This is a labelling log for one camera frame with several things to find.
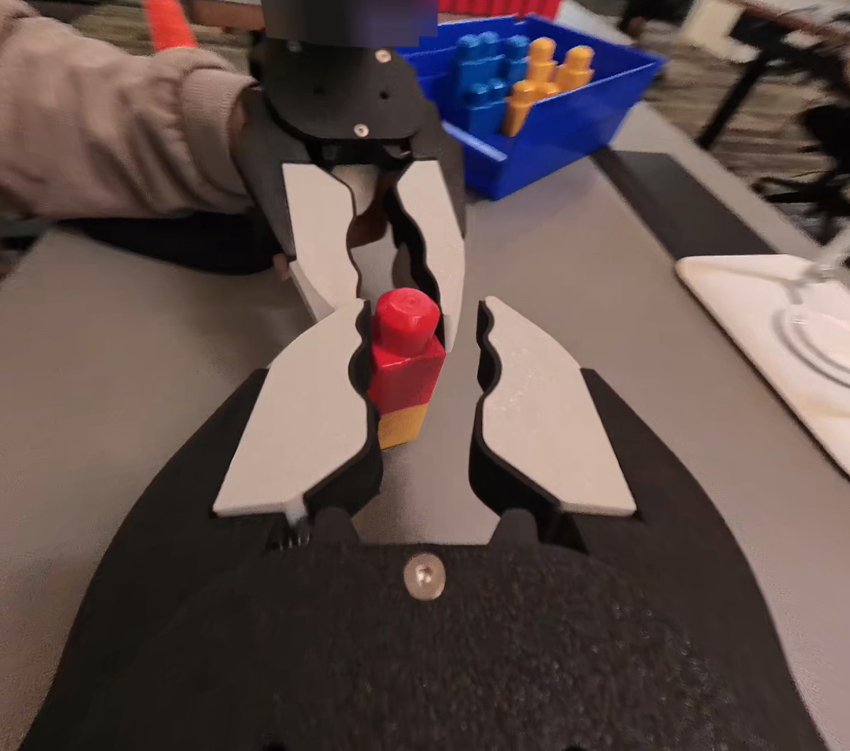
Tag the person's left hand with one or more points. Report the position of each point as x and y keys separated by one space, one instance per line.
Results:
x=369 y=225

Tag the red single-stud mega block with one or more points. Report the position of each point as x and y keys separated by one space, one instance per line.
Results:
x=405 y=359

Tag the blue two-stud mega block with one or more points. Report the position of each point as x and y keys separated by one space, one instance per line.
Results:
x=475 y=67

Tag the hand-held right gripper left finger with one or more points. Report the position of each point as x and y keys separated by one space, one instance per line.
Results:
x=292 y=419

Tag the blue plastic parts bin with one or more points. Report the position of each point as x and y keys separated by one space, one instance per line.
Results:
x=564 y=133

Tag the black office chair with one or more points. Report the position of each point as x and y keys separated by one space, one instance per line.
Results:
x=830 y=133

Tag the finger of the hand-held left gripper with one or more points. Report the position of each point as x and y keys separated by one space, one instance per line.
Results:
x=438 y=219
x=319 y=219

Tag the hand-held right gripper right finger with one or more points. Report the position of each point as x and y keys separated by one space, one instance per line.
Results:
x=551 y=419

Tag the person's left forearm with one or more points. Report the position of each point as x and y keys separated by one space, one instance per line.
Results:
x=119 y=120

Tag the white document stand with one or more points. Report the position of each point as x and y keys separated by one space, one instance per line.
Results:
x=744 y=312

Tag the yellow single-stud mega block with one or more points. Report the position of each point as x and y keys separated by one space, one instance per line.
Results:
x=402 y=425

